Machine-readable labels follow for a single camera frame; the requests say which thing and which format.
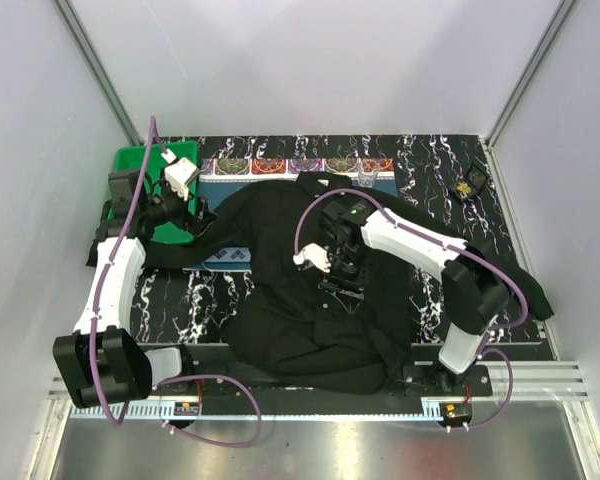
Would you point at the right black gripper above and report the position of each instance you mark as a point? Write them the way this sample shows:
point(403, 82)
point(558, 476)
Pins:
point(350, 291)

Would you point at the blue patterned placemat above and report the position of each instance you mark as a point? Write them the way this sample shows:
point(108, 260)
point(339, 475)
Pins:
point(221, 178)

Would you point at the green plastic tray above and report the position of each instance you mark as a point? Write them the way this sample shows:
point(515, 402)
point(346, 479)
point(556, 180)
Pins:
point(132, 157)

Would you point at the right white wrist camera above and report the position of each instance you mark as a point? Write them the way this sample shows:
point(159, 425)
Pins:
point(313, 255)

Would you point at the clear drinking glass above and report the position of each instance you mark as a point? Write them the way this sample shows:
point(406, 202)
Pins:
point(368, 170)

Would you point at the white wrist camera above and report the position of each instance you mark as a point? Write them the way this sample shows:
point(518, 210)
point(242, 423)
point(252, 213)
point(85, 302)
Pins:
point(313, 255)
point(179, 173)

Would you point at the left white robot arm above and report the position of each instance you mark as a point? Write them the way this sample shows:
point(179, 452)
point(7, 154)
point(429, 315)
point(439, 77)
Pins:
point(99, 362)

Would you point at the black brooch box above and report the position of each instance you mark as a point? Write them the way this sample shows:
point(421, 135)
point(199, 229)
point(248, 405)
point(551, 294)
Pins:
point(476, 177)

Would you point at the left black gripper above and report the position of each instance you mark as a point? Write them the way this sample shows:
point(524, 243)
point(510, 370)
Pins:
point(196, 223)

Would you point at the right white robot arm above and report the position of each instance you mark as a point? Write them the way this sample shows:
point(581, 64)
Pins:
point(475, 290)

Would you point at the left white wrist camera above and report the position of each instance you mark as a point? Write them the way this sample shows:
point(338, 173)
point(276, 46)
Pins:
point(179, 173)

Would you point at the gold brooch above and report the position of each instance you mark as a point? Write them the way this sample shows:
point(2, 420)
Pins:
point(464, 189)

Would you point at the black button shirt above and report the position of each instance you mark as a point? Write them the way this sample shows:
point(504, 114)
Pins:
point(288, 326)

